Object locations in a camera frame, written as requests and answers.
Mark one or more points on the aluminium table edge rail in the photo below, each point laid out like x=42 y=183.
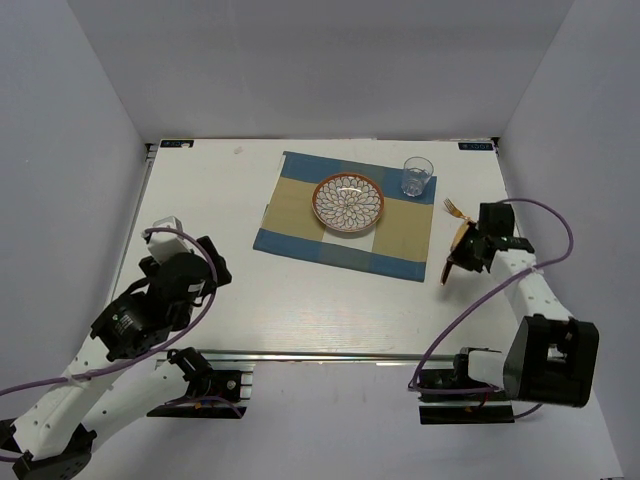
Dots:
x=315 y=357

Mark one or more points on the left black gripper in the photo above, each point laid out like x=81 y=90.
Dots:
x=224 y=275

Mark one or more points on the left blue corner sticker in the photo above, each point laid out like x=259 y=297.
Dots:
x=176 y=143

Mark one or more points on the floral patterned ceramic plate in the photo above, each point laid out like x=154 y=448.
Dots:
x=348 y=202

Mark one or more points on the blue beige checked placemat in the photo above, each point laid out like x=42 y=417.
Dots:
x=396 y=246

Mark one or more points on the gold knife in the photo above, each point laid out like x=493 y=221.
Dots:
x=459 y=236

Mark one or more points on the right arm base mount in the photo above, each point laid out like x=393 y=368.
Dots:
x=449 y=398

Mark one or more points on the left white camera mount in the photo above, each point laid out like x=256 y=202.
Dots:
x=164 y=245

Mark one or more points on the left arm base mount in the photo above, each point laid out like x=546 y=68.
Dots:
x=216 y=389

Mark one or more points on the clear drinking glass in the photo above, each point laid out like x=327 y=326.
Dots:
x=417 y=171

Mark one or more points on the gold fork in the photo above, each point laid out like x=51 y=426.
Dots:
x=453 y=210

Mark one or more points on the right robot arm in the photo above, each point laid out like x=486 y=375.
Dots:
x=552 y=357

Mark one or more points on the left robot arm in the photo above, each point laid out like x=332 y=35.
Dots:
x=126 y=366

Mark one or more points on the blue corner sticker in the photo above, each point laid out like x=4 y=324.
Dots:
x=176 y=143
x=476 y=146

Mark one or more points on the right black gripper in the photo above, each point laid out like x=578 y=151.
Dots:
x=459 y=256

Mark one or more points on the right blue corner sticker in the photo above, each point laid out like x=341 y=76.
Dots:
x=476 y=146

